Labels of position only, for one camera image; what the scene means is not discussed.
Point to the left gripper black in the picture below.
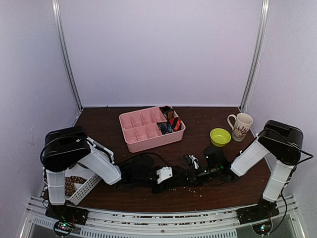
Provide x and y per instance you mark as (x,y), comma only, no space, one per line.
(161,188)

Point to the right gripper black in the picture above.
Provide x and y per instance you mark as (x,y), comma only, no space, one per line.
(193,178)

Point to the black necktie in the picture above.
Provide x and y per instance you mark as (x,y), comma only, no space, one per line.
(183,180)

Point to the white perforated plastic basket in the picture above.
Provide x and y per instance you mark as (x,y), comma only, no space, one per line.
(86,186)

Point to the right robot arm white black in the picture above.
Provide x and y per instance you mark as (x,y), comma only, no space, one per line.
(282,141)

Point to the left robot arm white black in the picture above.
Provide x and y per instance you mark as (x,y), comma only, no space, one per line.
(67,149)

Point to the green plastic bowl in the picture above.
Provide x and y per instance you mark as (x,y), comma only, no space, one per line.
(220,137)

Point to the rolled blue patterned tie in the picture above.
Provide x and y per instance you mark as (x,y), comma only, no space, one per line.
(165,127)

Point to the rolled orange black tie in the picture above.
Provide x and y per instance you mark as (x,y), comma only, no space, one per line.
(176,123)

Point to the pink divided organizer tray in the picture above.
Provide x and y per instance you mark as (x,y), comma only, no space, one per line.
(141,132)

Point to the rolled brown tie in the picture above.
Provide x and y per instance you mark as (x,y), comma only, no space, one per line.
(167,111)

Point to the white patterned mug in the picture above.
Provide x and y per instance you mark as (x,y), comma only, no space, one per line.
(240,125)

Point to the brown patterned necktie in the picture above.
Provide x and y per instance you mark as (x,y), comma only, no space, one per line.
(73,177)

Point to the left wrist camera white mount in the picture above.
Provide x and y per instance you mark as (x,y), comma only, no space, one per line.
(163,174)

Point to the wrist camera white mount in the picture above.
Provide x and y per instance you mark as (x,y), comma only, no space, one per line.
(163,174)
(192,161)

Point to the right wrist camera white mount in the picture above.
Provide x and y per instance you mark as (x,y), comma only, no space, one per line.
(192,161)

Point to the aluminium front rail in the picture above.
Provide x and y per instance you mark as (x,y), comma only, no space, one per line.
(220,223)

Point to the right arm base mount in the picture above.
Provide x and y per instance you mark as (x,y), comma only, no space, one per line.
(256,213)

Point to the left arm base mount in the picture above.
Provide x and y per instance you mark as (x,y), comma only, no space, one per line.
(67,214)

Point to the right aluminium frame post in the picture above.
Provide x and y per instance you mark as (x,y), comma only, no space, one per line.
(255,63)

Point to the aluminium frame post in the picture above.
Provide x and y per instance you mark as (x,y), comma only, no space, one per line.
(64,51)
(255,63)

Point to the left aluminium frame post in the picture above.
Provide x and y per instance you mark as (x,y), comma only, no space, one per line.
(64,51)

